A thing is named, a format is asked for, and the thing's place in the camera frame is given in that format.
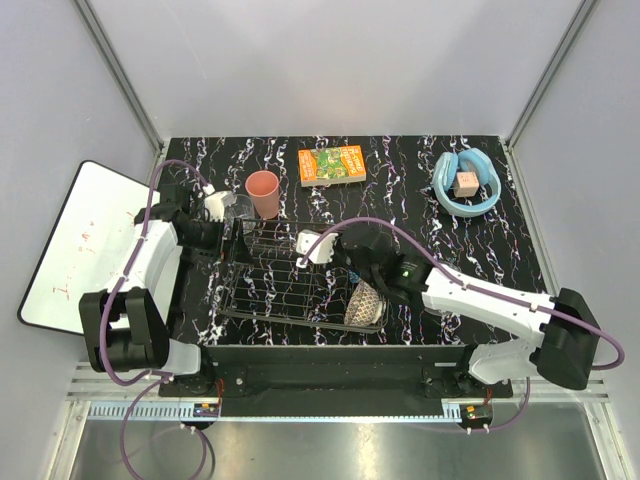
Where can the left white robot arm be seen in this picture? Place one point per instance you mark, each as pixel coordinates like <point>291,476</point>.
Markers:
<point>125,323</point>

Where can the clear drinking glass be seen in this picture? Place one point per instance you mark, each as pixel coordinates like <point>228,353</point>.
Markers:
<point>239,207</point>

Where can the orange green book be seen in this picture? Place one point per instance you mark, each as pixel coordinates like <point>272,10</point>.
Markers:
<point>331,166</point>

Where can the pink plastic cup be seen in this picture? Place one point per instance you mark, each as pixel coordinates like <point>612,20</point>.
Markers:
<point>263,189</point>

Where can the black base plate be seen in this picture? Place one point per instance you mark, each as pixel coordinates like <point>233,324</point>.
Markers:
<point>335,382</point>

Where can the white board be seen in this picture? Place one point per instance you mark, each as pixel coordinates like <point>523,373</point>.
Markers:
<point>89,241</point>

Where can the brown patterned ceramic bowl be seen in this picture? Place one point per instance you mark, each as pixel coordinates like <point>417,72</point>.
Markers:
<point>365,306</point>

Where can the light blue headphones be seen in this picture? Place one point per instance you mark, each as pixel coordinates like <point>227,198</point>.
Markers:
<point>475,160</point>

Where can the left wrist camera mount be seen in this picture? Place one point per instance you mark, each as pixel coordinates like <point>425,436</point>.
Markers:
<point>215,202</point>

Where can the blue patterned ceramic bowl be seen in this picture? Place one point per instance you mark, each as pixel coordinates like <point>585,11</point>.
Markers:
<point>353,276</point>

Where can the clear glass bowl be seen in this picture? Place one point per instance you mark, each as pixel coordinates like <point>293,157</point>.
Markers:
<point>445,265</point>

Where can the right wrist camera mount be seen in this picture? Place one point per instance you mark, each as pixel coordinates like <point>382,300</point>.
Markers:
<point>314,248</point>

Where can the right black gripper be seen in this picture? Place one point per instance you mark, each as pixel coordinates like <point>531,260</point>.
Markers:
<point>337,242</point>

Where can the pink dice cube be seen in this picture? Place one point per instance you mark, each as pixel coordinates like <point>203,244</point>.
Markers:
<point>465,185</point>

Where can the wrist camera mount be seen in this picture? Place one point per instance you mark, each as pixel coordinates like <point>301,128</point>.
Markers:
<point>215,202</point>
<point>314,248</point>

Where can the black wire dish rack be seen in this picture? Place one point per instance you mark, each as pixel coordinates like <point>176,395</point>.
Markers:
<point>274,289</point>

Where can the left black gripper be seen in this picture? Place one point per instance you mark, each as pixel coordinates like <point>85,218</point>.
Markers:
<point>235,251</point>

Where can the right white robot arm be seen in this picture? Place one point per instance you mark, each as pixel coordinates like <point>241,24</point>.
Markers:
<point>553,336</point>

